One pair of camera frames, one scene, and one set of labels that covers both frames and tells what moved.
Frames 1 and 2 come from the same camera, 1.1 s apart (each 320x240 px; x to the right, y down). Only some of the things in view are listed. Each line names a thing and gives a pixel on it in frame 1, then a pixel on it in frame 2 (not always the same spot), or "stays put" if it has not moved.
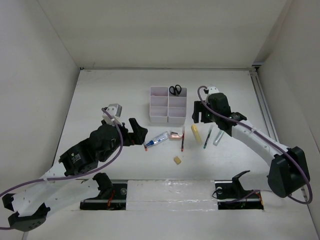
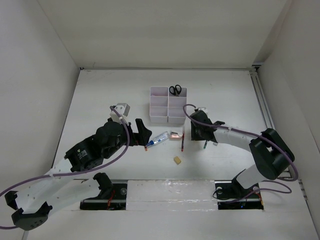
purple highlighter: x=160 y=94 stays put
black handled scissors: x=174 y=93 stays put
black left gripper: x=136 y=137 stays put
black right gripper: x=199 y=107 → x=194 y=136
